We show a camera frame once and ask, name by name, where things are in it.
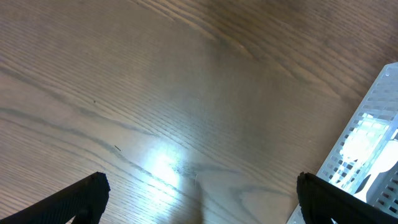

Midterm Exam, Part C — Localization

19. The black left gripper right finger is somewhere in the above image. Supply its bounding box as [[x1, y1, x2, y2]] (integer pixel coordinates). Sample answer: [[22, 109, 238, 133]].
[[297, 172, 397, 224]]

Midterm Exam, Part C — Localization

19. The clear plastic mesh basket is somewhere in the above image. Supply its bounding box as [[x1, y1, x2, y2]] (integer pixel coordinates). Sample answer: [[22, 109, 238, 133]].
[[288, 63, 397, 223]]

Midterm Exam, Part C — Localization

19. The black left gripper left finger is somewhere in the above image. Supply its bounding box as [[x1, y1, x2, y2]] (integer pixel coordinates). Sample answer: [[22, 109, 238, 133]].
[[1, 172, 110, 224]]

